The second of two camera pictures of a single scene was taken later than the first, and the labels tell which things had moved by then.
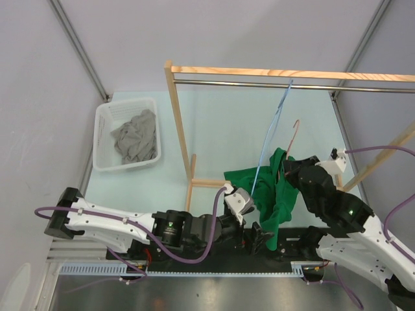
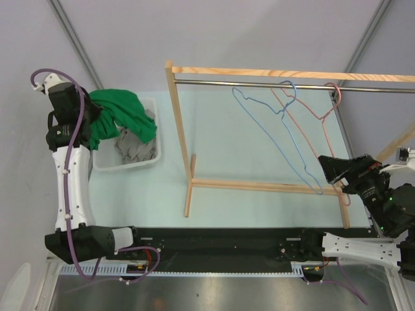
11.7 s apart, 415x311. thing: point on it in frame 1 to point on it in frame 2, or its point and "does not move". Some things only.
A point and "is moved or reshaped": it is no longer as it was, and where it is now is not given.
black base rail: [262, 250] does not move
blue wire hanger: [272, 131] to [281, 113]
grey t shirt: [135, 140] does not move
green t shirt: [272, 192] to [122, 107]
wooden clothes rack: [175, 67] does not move
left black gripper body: [230, 228] to [91, 109]
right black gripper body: [292, 179] to [369, 186]
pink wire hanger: [287, 173] is moved or reshaped
